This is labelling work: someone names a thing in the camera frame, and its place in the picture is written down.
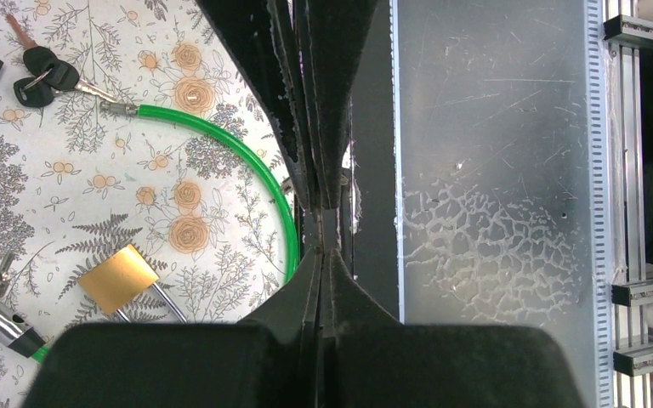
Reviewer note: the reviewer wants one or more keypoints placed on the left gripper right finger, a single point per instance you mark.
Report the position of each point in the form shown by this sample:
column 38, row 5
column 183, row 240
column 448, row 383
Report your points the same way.
column 373, row 360

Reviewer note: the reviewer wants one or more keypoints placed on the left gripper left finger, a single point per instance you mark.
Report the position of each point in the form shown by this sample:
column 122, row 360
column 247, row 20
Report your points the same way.
column 266, row 359

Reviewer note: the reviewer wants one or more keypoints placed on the brass padlock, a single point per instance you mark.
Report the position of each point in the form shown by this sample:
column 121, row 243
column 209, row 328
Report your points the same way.
column 119, row 279

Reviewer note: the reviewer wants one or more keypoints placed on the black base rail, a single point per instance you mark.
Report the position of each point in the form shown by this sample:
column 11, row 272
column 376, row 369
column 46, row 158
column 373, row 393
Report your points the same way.
column 300, row 59

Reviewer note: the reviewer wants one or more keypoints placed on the floral table mat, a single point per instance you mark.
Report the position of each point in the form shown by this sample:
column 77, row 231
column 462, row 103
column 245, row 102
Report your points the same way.
column 78, row 183

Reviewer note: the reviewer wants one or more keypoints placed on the black head keys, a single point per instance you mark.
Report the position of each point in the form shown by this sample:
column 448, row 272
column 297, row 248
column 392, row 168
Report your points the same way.
column 49, row 74

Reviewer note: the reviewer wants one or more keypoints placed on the green cable lock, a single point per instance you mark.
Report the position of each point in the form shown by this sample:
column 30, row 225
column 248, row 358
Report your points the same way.
column 20, row 336

